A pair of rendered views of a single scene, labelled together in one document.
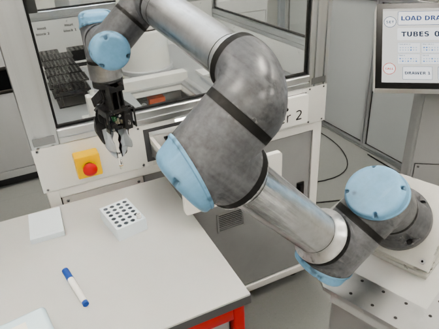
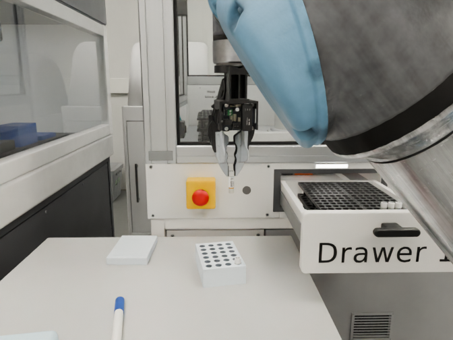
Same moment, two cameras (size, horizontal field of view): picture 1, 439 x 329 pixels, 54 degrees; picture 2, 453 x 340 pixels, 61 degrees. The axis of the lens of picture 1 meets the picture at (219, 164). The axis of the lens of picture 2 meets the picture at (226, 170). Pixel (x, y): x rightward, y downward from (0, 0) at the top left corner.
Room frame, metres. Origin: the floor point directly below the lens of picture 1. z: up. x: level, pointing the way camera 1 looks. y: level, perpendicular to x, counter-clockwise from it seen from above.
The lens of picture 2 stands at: (0.29, -0.02, 1.14)
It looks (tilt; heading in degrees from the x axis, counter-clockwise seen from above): 12 degrees down; 22
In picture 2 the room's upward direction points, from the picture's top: straight up
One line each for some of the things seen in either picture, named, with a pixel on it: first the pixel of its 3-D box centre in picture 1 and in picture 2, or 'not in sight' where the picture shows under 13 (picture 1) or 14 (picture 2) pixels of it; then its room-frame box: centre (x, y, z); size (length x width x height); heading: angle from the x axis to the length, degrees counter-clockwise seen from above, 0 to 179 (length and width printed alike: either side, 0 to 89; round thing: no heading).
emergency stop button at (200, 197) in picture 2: (89, 168); (200, 197); (1.09, 0.38, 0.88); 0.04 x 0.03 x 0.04; 114
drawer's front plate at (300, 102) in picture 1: (272, 116); not in sight; (1.40, -0.20, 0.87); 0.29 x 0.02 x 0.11; 114
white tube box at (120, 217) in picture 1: (123, 219); (219, 262); (0.97, 0.27, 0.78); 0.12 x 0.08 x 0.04; 33
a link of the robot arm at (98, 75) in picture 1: (106, 70); (234, 54); (0.98, 0.25, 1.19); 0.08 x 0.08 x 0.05
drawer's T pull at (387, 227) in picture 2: not in sight; (393, 229); (0.95, -0.05, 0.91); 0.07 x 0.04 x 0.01; 114
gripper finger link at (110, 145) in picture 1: (112, 145); (223, 154); (0.97, 0.26, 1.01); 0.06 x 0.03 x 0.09; 34
